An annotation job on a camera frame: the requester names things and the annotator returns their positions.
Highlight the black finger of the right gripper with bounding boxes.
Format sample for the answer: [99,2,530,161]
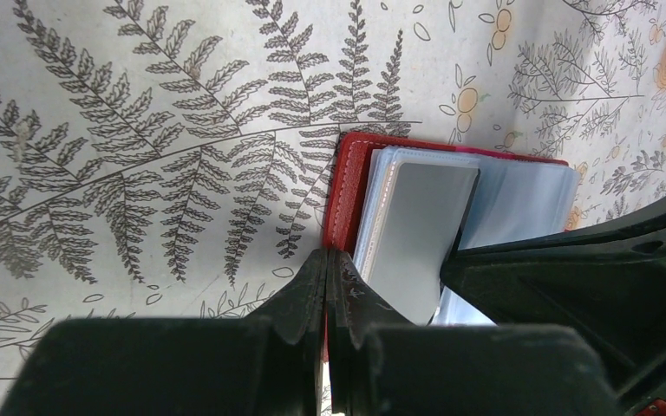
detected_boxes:
[441,197,666,397]

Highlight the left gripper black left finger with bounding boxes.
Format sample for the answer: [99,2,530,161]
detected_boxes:
[0,249,328,415]

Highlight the floral patterned table mat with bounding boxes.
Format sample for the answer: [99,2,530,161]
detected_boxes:
[0,1,666,405]

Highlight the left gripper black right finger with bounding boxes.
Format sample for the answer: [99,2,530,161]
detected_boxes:
[325,250,619,415]

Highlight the red leather card holder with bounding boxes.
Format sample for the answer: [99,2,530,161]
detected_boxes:
[323,133,579,326]

